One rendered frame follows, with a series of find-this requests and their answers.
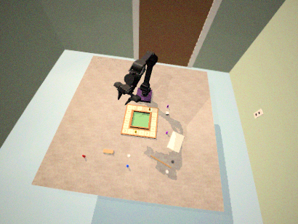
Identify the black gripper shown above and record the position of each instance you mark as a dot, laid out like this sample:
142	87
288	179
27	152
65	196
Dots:
133	97

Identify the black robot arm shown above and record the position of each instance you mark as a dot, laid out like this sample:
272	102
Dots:
136	71

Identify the white game board track with arrows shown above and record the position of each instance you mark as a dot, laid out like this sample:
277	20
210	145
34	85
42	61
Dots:
141	120

